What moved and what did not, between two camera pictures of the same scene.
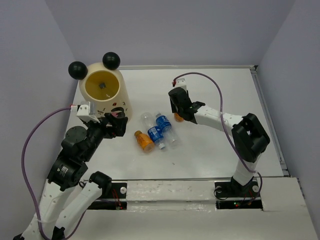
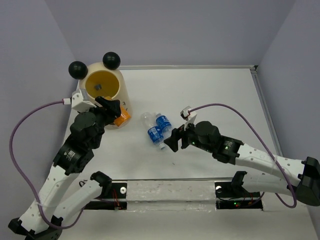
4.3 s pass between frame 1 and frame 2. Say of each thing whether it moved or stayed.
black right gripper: moved
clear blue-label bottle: stayed
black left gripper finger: moved
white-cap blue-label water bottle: stayed
